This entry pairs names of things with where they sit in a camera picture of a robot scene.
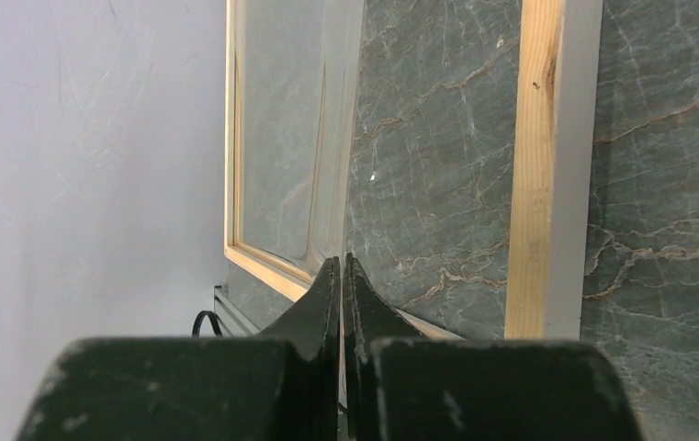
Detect clear acrylic sheet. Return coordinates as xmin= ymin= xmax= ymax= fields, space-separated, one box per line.
xmin=234 ymin=1 xmax=364 ymax=277

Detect light wooden picture frame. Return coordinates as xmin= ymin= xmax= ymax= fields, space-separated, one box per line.
xmin=224 ymin=1 xmax=603 ymax=339

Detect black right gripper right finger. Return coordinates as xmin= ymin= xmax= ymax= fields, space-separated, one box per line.
xmin=344 ymin=255 xmax=642 ymax=440

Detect aluminium rail frame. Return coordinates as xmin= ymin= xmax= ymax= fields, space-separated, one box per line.
xmin=213 ymin=286 xmax=260 ymax=337

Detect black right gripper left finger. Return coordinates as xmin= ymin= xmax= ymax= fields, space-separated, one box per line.
xmin=17 ymin=257 xmax=341 ymax=440

